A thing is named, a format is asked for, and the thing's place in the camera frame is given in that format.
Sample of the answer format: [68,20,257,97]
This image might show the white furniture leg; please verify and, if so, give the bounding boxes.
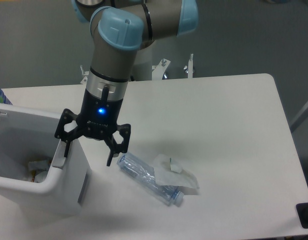
[289,101,308,133]

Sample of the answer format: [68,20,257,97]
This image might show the blue patterned object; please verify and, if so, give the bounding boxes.
[0,88,12,105]

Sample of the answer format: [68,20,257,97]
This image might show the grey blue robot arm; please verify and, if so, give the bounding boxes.
[54,0,199,165]

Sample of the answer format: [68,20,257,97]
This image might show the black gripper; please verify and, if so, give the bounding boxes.
[54,88,131,167]

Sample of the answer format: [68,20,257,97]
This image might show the crushed clear plastic bottle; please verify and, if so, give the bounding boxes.
[117,152,184,207]

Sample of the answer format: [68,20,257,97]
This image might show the black clamp at table edge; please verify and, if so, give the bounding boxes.
[296,202,308,229]

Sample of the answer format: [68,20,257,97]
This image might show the crumpled white paper wrapper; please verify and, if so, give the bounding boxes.
[153,154,200,189]

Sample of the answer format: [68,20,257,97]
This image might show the white paper trash inside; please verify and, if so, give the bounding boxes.
[21,157,52,183]

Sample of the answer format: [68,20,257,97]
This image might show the white metal base frame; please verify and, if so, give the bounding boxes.
[80,53,195,85]

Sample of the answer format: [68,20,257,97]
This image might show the white push-lid trash can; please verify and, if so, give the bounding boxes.
[0,103,92,215]

